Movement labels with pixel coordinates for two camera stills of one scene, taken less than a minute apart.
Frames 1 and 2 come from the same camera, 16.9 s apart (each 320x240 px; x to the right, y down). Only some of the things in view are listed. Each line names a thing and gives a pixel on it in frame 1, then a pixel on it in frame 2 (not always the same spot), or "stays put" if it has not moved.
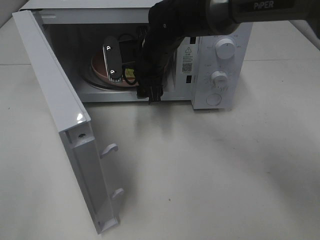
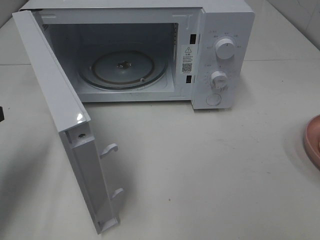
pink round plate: [99, 69] -> [312, 140]
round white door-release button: [213, 99] stays put
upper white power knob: [225, 48] stays put
